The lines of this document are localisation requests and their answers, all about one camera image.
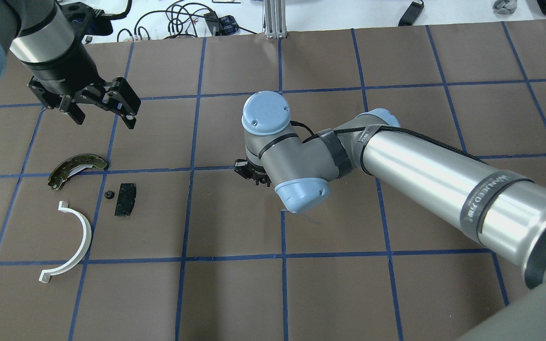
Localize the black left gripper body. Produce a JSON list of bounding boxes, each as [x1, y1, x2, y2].
[[22, 39, 103, 106]]

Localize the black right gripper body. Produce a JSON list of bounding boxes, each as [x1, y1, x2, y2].
[[234, 158, 272, 187]]

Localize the small black bearing gear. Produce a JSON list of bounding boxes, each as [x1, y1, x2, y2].
[[104, 190, 115, 199]]

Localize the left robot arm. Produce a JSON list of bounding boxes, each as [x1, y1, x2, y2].
[[0, 0, 141, 129]]

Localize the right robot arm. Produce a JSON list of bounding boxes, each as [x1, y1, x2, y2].
[[235, 91, 546, 341]]

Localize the olive brake shoe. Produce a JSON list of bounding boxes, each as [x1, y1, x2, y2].
[[47, 153, 108, 191]]

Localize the black brake pad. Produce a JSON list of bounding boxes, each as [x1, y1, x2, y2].
[[113, 183, 137, 216]]

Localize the white curved plastic part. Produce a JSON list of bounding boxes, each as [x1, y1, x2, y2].
[[39, 201, 92, 284]]

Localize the black power adapter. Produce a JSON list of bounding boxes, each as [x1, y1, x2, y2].
[[397, 0, 425, 27]]

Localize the black cable bundle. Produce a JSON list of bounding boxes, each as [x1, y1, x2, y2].
[[117, 0, 257, 41]]

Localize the aluminium frame post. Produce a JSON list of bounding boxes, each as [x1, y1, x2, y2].
[[263, 0, 287, 39]]

